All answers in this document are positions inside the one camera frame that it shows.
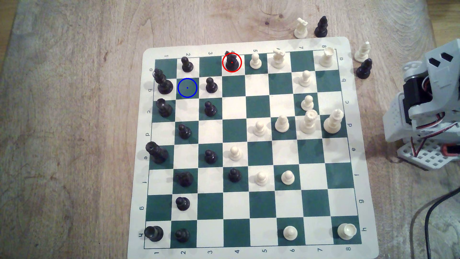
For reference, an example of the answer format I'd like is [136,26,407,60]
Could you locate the black pawn off board top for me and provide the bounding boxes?
[314,16,328,38]

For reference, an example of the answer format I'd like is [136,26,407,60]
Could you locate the black king chess piece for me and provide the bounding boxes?
[145,141,169,165]

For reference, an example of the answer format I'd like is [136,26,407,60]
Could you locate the black bishop chess piece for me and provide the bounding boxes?
[356,58,373,80]

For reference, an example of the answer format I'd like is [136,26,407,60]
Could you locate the black cable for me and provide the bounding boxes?
[425,191,460,259]

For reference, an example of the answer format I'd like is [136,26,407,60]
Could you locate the white bishop chess piece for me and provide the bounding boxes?
[354,41,372,63]

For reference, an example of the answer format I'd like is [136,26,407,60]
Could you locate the white queen chess piece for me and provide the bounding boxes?
[300,109,318,135]

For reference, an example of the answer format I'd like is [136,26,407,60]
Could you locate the white king chess piece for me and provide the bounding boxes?
[323,109,344,134]

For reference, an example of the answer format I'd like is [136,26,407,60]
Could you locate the black knight chess piece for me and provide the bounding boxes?
[224,51,241,72]
[178,171,194,187]

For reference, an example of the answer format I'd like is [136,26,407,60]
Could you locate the white rook chess piece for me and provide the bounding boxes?
[337,223,357,241]
[319,48,335,68]

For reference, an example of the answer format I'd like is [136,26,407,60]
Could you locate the white pawn row d right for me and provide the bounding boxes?
[275,115,290,132]

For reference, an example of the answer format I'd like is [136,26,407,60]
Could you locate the black queen chess piece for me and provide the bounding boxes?
[152,68,174,95]

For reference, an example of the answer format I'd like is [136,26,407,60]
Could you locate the green and white chess mat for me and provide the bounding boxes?
[127,36,380,259]

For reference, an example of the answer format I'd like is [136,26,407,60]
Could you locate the white knight chess piece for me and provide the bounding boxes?
[294,18,309,39]
[271,48,287,69]

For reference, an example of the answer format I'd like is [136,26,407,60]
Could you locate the white grid base plate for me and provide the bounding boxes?
[396,138,460,171]

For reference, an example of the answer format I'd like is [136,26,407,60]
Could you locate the black rook chess piece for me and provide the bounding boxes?
[155,99,173,118]
[144,225,164,242]

